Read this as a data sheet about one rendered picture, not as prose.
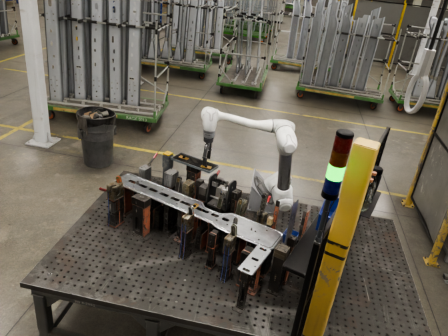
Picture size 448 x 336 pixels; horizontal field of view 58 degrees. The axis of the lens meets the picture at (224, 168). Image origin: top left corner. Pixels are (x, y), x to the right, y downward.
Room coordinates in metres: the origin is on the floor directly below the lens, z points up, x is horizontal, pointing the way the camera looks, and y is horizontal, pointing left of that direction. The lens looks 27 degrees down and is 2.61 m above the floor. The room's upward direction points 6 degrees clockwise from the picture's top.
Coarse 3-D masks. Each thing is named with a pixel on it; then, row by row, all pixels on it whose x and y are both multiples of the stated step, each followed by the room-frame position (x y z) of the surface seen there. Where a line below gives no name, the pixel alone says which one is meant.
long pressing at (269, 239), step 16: (128, 176) 2.85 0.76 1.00; (144, 192) 2.63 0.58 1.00; (160, 192) 2.66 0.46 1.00; (176, 192) 2.68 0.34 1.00; (176, 208) 2.47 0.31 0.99; (224, 224) 2.33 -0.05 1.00; (240, 224) 2.36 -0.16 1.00; (256, 224) 2.38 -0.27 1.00; (256, 240) 2.19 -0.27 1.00; (272, 240) 2.21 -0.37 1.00
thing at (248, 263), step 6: (258, 246) 2.13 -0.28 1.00; (252, 252) 2.06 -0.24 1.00; (258, 252) 2.07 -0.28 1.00; (264, 252) 2.08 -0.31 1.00; (270, 252) 2.09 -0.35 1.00; (246, 258) 2.00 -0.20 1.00; (258, 258) 2.01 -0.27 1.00; (264, 258) 2.02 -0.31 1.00; (246, 264) 1.94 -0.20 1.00; (252, 264) 1.95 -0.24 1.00; (258, 264) 1.95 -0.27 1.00; (240, 270) 1.88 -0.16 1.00; (252, 270) 1.89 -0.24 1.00
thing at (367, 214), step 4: (376, 192) 2.24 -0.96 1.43; (380, 192) 2.25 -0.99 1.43; (376, 196) 2.19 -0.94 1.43; (372, 200) 2.13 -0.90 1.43; (376, 200) 2.14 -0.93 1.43; (372, 204) 2.09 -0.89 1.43; (368, 208) 2.03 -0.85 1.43; (372, 208) 2.04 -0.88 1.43; (364, 212) 1.99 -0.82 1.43; (368, 212) 1.99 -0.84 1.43; (372, 212) 2.00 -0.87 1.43; (364, 216) 1.94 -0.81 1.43; (368, 216) 1.95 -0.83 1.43
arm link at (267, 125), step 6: (204, 108) 3.02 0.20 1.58; (210, 108) 3.01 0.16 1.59; (222, 114) 3.00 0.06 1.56; (228, 114) 3.00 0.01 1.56; (228, 120) 2.99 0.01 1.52; (234, 120) 2.96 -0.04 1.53; (240, 120) 2.94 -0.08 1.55; (246, 120) 2.92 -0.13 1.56; (252, 120) 2.92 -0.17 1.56; (264, 120) 2.93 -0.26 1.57; (270, 120) 2.93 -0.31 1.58; (246, 126) 2.92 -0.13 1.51; (252, 126) 2.89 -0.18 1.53; (258, 126) 2.89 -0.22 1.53; (264, 126) 2.89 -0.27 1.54; (270, 126) 2.89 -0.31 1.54; (270, 132) 2.92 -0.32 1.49
